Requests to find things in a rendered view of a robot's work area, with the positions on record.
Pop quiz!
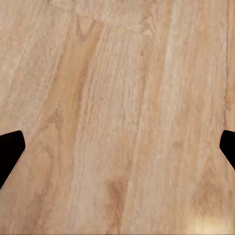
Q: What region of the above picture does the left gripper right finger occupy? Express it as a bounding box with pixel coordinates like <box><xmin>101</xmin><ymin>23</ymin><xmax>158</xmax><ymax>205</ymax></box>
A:
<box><xmin>219</xmin><ymin>130</ymin><xmax>235</xmax><ymax>170</ymax></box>

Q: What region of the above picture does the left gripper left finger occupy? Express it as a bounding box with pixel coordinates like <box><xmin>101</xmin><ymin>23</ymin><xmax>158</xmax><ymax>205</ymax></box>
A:
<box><xmin>0</xmin><ymin>130</ymin><xmax>25</xmax><ymax>189</ymax></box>

